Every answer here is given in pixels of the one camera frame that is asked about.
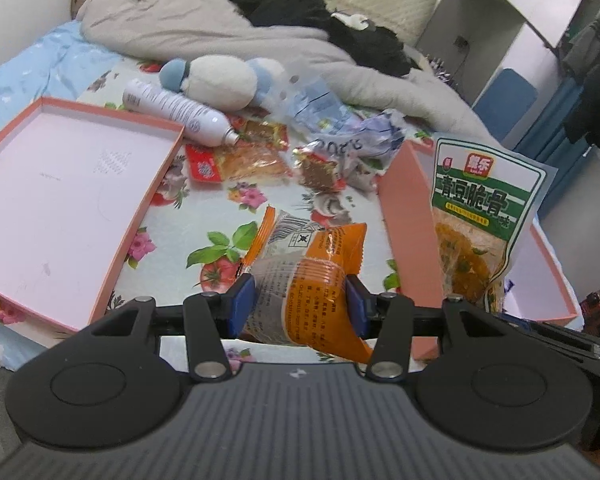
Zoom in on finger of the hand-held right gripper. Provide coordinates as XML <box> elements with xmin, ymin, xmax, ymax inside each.
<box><xmin>500</xmin><ymin>310</ymin><xmax>600</xmax><ymax>362</ymax></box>

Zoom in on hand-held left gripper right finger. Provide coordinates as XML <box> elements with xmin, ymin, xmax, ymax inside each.
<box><xmin>345</xmin><ymin>274</ymin><xmax>523</xmax><ymax>382</ymax></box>

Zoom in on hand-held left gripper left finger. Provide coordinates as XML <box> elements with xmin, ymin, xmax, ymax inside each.
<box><xmin>82</xmin><ymin>274</ymin><xmax>257</xmax><ymax>382</ymax></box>

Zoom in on orange clear wrapper snack packet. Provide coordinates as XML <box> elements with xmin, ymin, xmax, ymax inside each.
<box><xmin>237</xmin><ymin>206</ymin><xmax>376</xmax><ymax>364</ymax></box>

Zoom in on deep pink box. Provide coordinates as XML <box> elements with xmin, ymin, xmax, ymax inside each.
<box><xmin>377</xmin><ymin>132</ymin><xmax>582</xmax><ymax>362</ymax></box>

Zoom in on red label orange snack packet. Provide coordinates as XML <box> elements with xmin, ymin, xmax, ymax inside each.
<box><xmin>185</xmin><ymin>144</ymin><xmax>289</xmax><ymax>182</ymax></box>

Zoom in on clear brown snack packet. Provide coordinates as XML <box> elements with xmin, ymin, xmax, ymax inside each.
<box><xmin>292</xmin><ymin>145</ymin><xmax>349</xmax><ymax>192</ymax></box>

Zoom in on green snack packet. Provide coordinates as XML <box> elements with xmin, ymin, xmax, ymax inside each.
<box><xmin>430</xmin><ymin>132</ymin><xmax>549</xmax><ymax>312</ymax></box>

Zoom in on fruit print mat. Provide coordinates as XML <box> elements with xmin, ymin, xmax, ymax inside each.
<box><xmin>75</xmin><ymin>55</ymin><xmax>432</xmax><ymax>367</ymax></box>

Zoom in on small brown snack packet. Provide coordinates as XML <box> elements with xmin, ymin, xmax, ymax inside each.
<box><xmin>240</xmin><ymin>120</ymin><xmax>290</xmax><ymax>150</ymax></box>

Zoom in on clear plastic bag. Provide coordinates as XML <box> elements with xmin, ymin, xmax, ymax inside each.
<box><xmin>265</xmin><ymin>72</ymin><xmax>407</xmax><ymax>163</ymax></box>

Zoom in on white spray bottle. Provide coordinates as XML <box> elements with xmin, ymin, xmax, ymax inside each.
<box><xmin>122</xmin><ymin>78</ymin><xmax>241</xmax><ymax>147</ymax></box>

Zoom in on shallow pink box lid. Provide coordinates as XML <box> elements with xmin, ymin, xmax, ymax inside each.
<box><xmin>0</xmin><ymin>97</ymin><xmax>187</xmax><ymax>334</ymax></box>

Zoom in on blue curtain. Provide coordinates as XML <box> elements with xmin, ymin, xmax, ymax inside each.
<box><xmin>511</xmin><ymin>77</ymin><xmax>589</xmax><ymax>162</ymax></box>

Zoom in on white and blue plush toy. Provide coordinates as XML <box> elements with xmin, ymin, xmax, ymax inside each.
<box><xmin>159</xmin><ymin>55</ymin><xmax>287</xmax><ymax>112</ymax></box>

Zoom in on blue chair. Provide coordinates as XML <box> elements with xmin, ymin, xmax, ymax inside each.
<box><xmin>472</xmin><ymin>67</ymin><xmax>539</xmax><ymax>142</ymax></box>

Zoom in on hanging dark clothes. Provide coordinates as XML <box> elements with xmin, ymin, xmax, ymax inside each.
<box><xmin>561</xmin><ymin>7</ymin><xmax>600</xmax><ymax>149</ymax></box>

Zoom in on cluttered bedside table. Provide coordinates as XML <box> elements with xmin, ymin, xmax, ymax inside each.
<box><xmin>419</xmin><ymin>52</ymin><xmax>462</xmax><ymax>87</ymax></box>

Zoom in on grey duvet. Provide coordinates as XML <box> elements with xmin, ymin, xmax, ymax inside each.
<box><xmin>77</xmin><ymin>0</ymin><xmax>501</xmax><ymax>142</ymax></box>

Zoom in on black and white plush toy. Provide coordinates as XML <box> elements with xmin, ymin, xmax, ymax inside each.
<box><xmin>330</xmin><ymin>10</ymin><xmax>374</xmax><ymax>29</ymax></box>

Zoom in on black clothing heap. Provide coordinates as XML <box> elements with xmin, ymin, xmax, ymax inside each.
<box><xmin>222</xmin><ymin>0</ymin><xmax>417</xmax><ymax>79</ymax></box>

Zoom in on light blue bedsheet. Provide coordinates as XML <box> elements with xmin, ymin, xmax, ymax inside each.
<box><xmin>0</xmin><ymin>20</ymin><xmax>127</xmax><ymax>386</ymax></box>

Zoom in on cardboard box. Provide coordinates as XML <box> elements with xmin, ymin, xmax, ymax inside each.
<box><xmin>70</xmin><ymin>0</ymin><xmax>137</xmax><ymax>24</ymax></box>

